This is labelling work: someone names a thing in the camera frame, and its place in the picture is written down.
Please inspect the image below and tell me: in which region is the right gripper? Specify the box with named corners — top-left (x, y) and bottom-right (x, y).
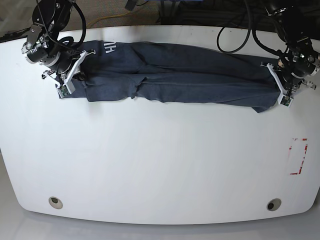
top-left (21, 23), bottom-right (82, 75)

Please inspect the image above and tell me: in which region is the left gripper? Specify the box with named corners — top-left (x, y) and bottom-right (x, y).
top-left (278, 41), bottom-right (320, 87)

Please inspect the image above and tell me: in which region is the dark blue T-shirt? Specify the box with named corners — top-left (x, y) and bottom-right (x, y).
top-left (71, 40), bottom-right (280, 113)

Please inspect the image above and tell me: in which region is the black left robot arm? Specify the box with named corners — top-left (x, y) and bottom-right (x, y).
top-left (264, 0), bottom-right (320, 86)

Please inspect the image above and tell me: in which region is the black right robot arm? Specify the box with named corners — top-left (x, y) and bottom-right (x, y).
top-left (21, 0), bottom-right (87, 75)

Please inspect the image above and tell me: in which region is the red tape rectangle marking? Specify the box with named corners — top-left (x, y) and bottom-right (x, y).
top-left (287, 138), bottom-right (309, 176)

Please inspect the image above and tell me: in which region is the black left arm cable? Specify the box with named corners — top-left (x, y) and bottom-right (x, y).
top-left (216, 0), bottom-right (286, 57)

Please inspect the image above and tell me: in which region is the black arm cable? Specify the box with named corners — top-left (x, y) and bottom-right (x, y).
top-left (216, 0), bottom-right (286, 57)
top-left (34, 0), bottom-right (88, 53)

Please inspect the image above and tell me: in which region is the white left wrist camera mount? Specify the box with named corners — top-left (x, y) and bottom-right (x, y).
top-left (259, 61), bottom-right (318, 108)

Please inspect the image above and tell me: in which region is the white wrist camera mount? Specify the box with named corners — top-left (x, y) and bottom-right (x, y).
top-left (259, 61), bottom-right (318, 108)
top-left (41, 49), bottom-right (96, 99)

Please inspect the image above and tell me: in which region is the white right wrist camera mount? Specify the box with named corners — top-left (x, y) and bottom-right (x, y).
top-left (41, 49), bottom-right (96, 99)

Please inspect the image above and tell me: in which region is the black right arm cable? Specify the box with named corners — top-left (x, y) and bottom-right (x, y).
top-left (34, 0), bottom-right (88, 53)

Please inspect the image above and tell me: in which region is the yellow cable on floor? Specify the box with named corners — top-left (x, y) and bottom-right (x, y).
top-left (86, 9), bottom-right (130, 30)

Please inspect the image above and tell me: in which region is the right table cable grommet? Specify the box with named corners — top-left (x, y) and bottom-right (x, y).
top-left (266, 198), bottom-right (282, 212)

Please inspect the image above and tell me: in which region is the table cable grommet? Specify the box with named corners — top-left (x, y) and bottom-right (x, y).
top-left (266, 198), bottom-right (282, 212)
top-left (48, 196), bottom-right (63, 210)

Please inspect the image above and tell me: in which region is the left table cable grommet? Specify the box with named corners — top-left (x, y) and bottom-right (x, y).
top-left (48, 196), bottom-right (63, 210)

